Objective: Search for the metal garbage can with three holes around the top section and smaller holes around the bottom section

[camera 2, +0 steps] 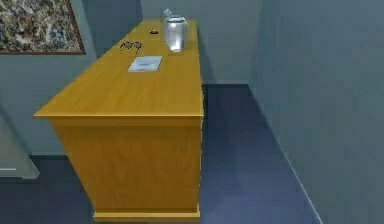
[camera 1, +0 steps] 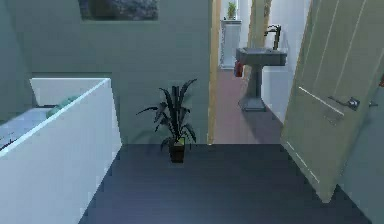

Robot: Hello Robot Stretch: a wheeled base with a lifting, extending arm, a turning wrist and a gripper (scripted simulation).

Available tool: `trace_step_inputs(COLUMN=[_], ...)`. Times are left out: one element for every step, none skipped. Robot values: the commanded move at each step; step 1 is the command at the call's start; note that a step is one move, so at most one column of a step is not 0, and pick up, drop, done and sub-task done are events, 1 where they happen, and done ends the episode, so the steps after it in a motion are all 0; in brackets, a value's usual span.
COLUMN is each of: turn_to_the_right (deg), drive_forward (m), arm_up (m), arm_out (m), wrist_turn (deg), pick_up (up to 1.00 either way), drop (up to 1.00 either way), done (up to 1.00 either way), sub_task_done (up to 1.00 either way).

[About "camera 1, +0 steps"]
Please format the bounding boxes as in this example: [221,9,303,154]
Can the dark potted house plant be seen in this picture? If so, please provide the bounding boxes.
[135,78,198,164]

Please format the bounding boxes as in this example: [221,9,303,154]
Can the white cabinet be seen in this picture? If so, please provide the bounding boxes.
[219,19,242,70]

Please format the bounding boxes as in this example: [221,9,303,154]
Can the small green potted plant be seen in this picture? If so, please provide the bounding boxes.
[226,1,238,21]

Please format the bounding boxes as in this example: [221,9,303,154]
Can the black sink faucet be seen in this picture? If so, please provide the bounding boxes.
[264,24,283,51]

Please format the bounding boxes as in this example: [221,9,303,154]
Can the teal pillow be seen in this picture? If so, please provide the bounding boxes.
[45,95,81,119]

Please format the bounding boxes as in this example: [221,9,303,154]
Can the beige room door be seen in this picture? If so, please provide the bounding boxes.
[280,0,384,204]

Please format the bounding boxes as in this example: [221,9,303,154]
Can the grey pedestal sink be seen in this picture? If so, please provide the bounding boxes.
[235,46,288,113]

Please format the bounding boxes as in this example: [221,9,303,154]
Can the dark framed wall picture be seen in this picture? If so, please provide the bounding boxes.
[78,0,160,22]

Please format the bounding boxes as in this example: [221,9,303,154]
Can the silver door handle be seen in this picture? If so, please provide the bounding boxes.
[327,95,362,112]

